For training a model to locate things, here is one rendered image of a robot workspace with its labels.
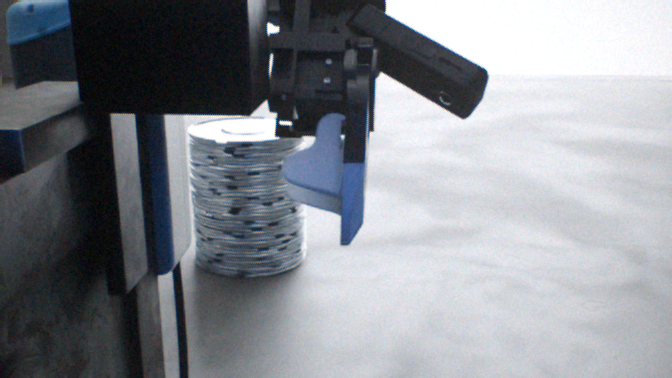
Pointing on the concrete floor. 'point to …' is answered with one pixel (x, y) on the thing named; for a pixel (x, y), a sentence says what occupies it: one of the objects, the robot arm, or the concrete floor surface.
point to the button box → (170, 208)
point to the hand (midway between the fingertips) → (356, 227)
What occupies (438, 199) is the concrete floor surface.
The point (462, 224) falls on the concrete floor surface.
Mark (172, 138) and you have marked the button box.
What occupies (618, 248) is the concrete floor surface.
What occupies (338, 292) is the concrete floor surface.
